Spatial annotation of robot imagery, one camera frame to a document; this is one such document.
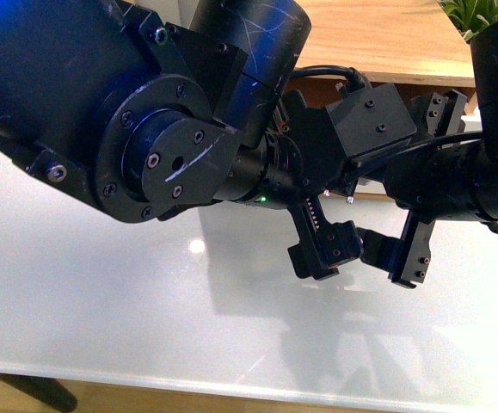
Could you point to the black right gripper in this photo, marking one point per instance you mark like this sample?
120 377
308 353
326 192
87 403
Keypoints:
406 258

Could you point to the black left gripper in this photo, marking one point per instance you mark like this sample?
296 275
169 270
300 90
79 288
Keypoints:
315 162

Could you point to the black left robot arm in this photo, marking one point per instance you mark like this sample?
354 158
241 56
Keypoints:
143 119

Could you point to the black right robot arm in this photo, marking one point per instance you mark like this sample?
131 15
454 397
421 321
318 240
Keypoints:
449 178

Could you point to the wooden drawer cabinet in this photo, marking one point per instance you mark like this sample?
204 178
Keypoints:
410 43

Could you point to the spider plant in white pot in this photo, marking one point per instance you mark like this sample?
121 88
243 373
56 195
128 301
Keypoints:
470 17

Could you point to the dark table leg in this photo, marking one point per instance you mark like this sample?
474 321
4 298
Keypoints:
46 390

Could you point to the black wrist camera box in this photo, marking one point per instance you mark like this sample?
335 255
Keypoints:
370 121

